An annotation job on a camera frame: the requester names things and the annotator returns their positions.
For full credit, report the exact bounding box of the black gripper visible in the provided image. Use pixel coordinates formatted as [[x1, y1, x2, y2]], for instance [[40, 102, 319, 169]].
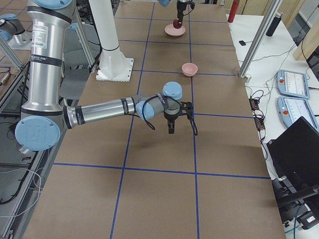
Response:
[[163, 112, 179, 134], [176, 0, 194, 25]]

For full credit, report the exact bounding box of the red apple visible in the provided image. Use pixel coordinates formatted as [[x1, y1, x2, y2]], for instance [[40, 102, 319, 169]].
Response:
[[173, 19, 182, 29]]

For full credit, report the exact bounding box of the pink bowl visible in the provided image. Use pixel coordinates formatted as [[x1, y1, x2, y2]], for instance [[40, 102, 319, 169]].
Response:
[[181, 63, 198, 77]]

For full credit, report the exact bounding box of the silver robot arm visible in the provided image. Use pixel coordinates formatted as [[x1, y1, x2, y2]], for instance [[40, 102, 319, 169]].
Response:
[[0, 0, 195, 45], [15, 0, 182, 151]]

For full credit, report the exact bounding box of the pink plate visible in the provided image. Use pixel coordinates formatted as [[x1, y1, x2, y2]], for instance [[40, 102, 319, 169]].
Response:
[[164, 24, 186, 37]]

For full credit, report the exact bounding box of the red bottle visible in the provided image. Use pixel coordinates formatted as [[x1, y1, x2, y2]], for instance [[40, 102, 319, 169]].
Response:
[[227, 0, 240, 23]]

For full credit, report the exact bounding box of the small black pad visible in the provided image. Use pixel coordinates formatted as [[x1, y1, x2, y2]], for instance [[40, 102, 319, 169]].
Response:
[[239, 40, 247, 46]]

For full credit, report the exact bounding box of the black orange power strip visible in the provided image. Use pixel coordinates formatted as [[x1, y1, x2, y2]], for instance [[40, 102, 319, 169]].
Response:
[[249, 98, 265, 131]]

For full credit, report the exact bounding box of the black bottle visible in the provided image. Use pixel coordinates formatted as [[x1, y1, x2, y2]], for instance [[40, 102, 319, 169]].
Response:
[[266, 12, 283, 37]]

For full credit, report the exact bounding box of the blue teach pendant near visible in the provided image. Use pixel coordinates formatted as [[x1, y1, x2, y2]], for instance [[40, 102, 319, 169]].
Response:
[[277, 97, 319, 131]]

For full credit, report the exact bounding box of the blue teach pendant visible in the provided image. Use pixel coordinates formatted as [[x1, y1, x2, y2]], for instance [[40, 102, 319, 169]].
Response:
[[277, 97, 319, 131], [276, 70, 310, 99]]

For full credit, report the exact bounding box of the blue teach pendant far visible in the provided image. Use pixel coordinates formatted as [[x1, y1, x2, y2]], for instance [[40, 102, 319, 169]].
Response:
[[276, 70, 310, 99]]

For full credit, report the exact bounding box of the black laptop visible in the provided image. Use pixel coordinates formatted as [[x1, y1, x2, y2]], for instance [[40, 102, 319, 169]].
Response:
[[267, 117, 319, 186]]

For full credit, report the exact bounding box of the black monitor stand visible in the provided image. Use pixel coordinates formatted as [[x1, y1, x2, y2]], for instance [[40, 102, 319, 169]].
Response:
[[272, 174, 319, 230]]

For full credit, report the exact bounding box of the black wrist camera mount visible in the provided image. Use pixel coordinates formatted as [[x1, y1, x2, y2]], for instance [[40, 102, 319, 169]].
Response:
[[180, 102, 193, 119]]

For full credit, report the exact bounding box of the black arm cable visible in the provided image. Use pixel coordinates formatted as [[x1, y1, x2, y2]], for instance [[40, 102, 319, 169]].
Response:
[[141, 93, 198, 136]]

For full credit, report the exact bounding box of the white camera mast base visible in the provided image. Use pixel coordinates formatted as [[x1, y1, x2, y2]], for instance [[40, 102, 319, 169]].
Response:
[[90, 0, 134, 82]]

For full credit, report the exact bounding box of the aluminium frame post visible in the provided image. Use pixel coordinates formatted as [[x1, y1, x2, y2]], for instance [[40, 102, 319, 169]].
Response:
[[237, 0, 282, 83]]

